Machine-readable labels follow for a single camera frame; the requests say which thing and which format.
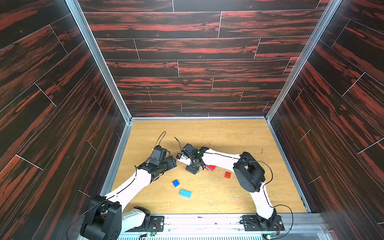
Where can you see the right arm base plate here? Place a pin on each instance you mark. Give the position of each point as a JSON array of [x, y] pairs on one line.
[[254, 223]]

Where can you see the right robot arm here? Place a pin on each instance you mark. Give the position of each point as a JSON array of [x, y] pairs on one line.
[[251, 177]]

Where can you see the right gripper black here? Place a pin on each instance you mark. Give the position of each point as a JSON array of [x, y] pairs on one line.
[[194, 163]]

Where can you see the aluminium front rail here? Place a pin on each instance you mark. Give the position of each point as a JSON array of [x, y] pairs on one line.
[[228, 227]]

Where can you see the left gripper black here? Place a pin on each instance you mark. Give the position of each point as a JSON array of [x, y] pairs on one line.
[[170, 161]]

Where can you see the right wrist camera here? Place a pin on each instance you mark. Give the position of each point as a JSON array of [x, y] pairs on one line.
[[183, 159]]

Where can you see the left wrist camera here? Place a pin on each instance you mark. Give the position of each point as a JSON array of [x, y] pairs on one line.
[[158, 148]]

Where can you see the red long lego brick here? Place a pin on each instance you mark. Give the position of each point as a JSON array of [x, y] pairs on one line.
[[211, 167]]

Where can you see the light blue lego front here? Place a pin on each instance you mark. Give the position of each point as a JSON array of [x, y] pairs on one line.
[[185, 193]]

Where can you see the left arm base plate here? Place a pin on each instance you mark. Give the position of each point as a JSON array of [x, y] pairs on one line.
[[156, 223]]

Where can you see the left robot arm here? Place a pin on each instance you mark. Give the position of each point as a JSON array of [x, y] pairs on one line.
[[104, 219]]

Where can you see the small red lego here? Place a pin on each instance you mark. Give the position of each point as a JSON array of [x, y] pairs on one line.
[[227, 175]]

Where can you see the small blue lego left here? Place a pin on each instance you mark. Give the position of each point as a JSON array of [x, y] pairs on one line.
[[175, 183]]

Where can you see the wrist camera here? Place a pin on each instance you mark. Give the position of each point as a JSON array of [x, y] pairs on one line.
[[183, 159], [158, 148]]

